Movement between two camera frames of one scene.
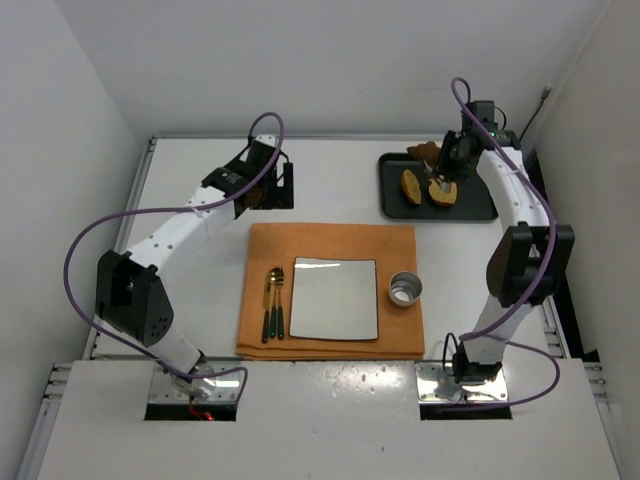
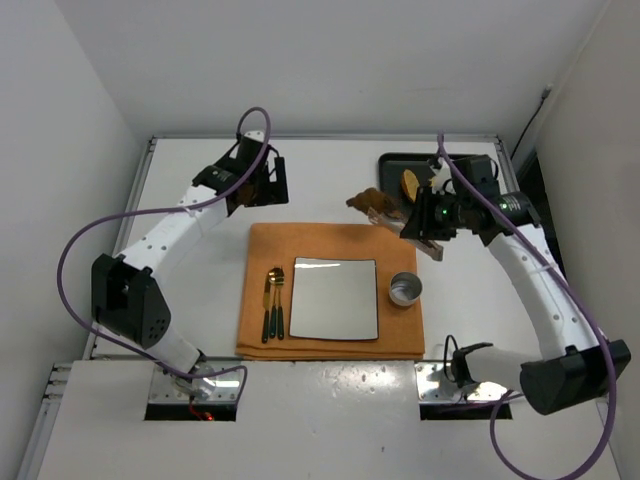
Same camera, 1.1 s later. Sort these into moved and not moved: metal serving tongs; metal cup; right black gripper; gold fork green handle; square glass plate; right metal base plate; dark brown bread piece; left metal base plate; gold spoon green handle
Moved: dark brown bread piece; metal serving tongs; right black gripper
Not moved: square glass plate; gold spoon green handle; metal cup; gold fork green handle; left metal base plate; right metal base plate
